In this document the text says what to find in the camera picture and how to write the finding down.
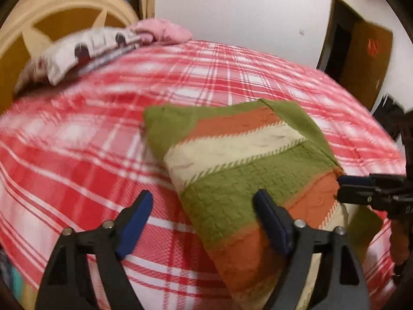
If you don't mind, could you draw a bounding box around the green striped knit sweater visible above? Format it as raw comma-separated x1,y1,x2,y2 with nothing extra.
144,99,382,309

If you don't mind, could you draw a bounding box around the brown wooden door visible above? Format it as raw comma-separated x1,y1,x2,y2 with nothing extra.
317,0,393,110

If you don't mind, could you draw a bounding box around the red white plaid bedspread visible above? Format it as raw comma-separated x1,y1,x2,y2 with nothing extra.
1,41,404,309

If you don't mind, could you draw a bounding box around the white grey patterned pillow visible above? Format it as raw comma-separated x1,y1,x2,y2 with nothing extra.
14,27,143,94

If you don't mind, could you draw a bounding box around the beige round headboard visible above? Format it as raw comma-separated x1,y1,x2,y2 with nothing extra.
1,0,138,112

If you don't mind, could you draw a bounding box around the pink pillow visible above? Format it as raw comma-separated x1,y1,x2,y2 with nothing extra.
129,18,193,45

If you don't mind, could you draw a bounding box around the black bag by wall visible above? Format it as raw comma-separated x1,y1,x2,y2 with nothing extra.
372,95,412,142

